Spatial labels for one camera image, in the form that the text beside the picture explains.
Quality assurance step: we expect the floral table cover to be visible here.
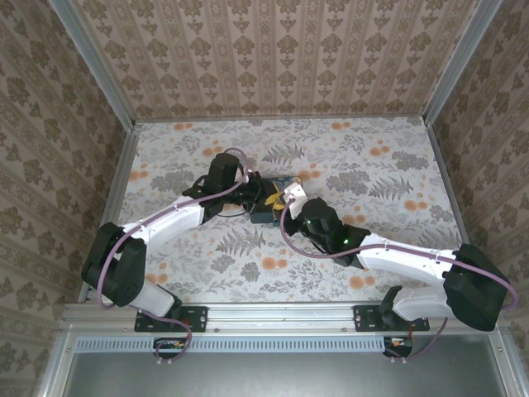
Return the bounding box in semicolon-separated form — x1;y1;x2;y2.
98;117;483;304

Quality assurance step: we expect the aluminium frame post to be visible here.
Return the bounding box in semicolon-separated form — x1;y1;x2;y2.
52;0;138;130
422;0;503;125

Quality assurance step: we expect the grey slotted cable duct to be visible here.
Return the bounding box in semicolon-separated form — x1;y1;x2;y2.
76;335;414;353

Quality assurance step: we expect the aluminium side rail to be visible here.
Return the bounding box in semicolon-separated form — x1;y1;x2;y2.
424;118;491;302
77;123;142;303

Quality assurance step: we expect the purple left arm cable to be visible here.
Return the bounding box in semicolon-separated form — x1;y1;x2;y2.
98;146;254;367

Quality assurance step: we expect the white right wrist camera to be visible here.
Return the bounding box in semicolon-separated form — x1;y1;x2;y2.
283;184;310;220

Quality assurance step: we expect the black connector board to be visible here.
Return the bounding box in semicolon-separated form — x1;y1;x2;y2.
153;337;188;360
383;335;415;359

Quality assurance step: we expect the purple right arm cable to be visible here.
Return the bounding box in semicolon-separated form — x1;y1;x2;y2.
279;196;520;366

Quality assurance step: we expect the grey metal panel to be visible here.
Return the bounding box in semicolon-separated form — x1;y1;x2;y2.
61;350;508;397

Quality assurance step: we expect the starry night painted box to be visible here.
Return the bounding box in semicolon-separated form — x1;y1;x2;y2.
249;175;305;227

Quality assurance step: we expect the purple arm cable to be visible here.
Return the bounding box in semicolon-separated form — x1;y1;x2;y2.
98;146;254;367
279;196;520;366

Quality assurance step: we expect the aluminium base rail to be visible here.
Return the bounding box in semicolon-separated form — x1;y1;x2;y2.
61;301;510;335

